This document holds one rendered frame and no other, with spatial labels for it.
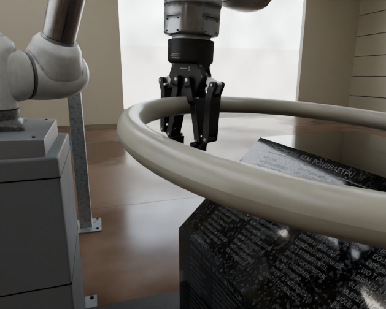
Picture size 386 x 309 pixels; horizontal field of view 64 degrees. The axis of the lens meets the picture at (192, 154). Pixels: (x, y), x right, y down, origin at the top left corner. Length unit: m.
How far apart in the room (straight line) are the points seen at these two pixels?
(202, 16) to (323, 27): 8.51
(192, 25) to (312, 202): 0.37
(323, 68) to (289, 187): 8.81
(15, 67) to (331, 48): 8.48
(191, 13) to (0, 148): 0.65
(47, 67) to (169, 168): 0.92
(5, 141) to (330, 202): 0.86
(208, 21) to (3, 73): 0.70
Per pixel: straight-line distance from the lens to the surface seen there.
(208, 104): 0.49
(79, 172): 2.15
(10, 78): 1.07
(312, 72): 8.76
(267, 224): 0.68
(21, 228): 1.01
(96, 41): 6.98
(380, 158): 0.77
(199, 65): 0.51
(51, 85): 1.12
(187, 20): 0.49
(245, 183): 0.18
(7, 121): 1.07
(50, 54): 1.10
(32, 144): 0.94
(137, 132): 0.26
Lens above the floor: 1.01
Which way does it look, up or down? 14 degrees down
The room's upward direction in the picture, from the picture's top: straight up
